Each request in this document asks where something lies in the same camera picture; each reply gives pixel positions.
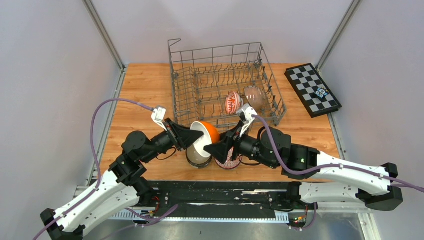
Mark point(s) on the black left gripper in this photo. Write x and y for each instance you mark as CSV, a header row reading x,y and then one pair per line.
x,y
184,137

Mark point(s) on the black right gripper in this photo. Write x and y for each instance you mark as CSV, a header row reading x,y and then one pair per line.
x,y
220,150

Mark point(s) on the orange geometric pattern bowl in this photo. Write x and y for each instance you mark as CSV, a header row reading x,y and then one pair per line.
x,y
230,164

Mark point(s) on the orange bowl white inside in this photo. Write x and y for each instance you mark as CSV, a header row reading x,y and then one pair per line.
x,y
210,136

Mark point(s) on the black bowl beige inside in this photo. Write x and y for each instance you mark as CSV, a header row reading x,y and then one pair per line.
x,y
195,159

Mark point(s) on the orange floral pattern bowl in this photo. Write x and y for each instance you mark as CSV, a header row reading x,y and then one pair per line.
x,y
233,102

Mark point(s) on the clear glass bowl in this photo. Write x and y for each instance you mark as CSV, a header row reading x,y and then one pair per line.
x,y
255,97

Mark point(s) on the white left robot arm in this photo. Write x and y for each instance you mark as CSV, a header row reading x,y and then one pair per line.
x,y
121,186

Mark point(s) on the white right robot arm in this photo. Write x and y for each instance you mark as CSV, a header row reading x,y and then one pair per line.
x,y
316,176

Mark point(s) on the black white checkerboard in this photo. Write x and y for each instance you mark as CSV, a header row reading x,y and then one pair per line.
x,y
305,80

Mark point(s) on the small blue owl figure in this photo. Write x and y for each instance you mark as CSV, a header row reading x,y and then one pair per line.
x,y
321,93

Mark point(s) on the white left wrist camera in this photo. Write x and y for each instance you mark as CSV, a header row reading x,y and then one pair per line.
x,y
158,115

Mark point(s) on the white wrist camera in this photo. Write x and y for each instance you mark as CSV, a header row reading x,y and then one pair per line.
x,y
246,113
158,115

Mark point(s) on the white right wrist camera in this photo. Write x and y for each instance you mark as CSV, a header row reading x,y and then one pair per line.
x,y
246,113

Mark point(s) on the grey wire dish rack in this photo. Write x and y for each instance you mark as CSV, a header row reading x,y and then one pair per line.
x,y
202,78

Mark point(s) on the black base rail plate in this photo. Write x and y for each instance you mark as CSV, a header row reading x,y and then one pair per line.
x,y
238,202

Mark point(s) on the left aluminium frame post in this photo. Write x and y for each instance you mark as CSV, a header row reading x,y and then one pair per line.
x,y
96,18

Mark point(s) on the aluminium frame post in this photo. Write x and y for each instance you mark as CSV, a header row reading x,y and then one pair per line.
x,y
96,18
347,17

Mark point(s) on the right aluminium frame post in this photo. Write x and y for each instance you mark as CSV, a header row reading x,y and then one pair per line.
x,y
347,17

